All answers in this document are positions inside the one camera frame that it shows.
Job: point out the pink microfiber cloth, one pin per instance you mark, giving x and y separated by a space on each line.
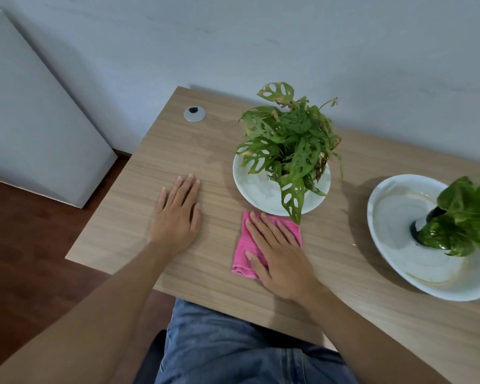
242 251

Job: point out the person's right hand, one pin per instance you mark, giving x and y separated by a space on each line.
284 263

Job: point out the pothos plant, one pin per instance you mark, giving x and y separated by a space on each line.
464 223

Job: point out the wooden table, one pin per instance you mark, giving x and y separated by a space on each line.
176 147

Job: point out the person's left forearm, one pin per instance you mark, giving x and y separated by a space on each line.
84 327

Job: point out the shallow white plate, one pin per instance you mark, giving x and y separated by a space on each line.
256 191

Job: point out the black chair seat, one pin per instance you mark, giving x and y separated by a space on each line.
150 363

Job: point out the person's left hand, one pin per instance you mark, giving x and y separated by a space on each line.
174 223

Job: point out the monstera plant with holed leaves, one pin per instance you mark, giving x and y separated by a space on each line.
296 147

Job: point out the white cabinet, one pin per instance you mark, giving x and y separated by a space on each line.
36 127

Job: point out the person's right forearm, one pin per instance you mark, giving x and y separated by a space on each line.
368 347

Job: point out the blue jeans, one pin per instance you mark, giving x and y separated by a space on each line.
224 347

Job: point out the deep white bowl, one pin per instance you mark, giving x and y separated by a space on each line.
396 219

